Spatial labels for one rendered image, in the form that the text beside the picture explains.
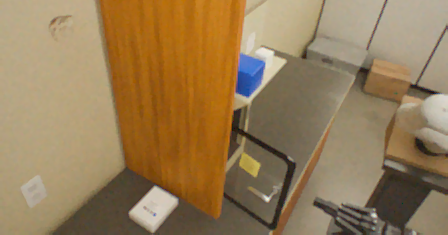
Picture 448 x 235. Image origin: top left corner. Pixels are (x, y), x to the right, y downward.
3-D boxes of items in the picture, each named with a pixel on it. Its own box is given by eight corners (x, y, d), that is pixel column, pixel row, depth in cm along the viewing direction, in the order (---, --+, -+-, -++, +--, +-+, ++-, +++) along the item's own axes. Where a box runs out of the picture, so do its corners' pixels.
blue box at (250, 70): (221, 87, 112) (223, 64, 106) (236, 74, 119) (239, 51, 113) (248, 98, 108) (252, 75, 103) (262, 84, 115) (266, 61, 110)
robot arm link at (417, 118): (403, 98, 162) (439, 83, 111) (437, 117, 157) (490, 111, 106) (386, 121, 163) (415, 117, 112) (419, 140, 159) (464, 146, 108)
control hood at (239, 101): (215, 113, 117) (216, 89, 111) (256, 71, 140) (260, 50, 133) (244, 126, 113) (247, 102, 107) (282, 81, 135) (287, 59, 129)
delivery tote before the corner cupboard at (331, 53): (299, 72, 403) (306, 47, 382) (312, 58, 432) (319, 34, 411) (350, 91, 380) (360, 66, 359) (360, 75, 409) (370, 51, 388)
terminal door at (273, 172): (214, 188, 144) (220, 117, 119) (275, 231, 131) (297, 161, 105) (213, 189, 144) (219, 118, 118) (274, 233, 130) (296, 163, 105)
